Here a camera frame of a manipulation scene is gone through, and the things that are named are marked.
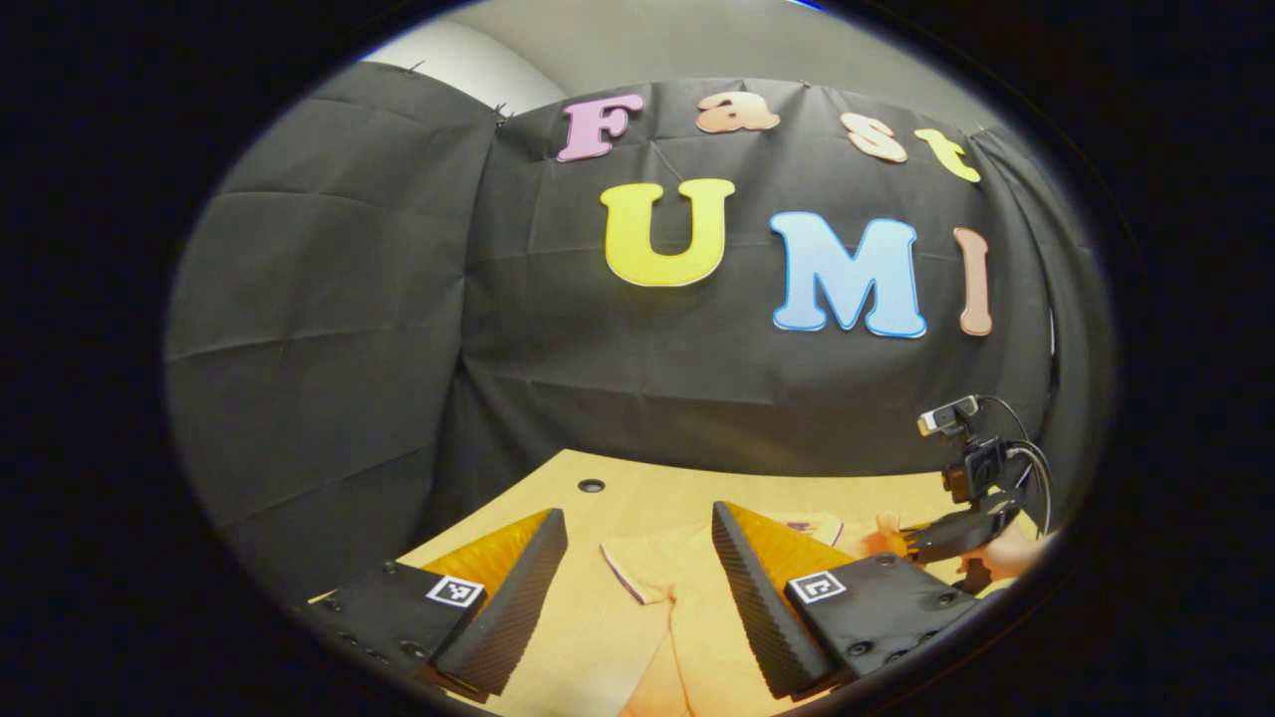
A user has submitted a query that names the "orange T-shirt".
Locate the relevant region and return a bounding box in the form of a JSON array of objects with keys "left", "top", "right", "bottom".
[{"left": 600, "top": 511, "right": 1009, "bottom": 717}]

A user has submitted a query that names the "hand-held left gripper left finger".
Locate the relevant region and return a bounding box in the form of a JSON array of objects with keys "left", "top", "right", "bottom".
[{"left": 299, "top": 508, "right": 569, "bottom": 703}]

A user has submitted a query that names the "black backdrop cloth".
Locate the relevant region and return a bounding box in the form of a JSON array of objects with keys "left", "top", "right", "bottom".
[{"left": 164, "top": 62, "right": 1115, "bottom": 598}]

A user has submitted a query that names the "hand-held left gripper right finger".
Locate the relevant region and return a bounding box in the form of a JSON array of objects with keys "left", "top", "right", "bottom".
[{"left": 710, "top": 501, "right": 997, "bottom": 701}]

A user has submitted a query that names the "black cable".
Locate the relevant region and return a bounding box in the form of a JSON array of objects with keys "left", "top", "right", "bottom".
[{"left": 979, "top": 395, "right": 1055, "bottom": 539}]

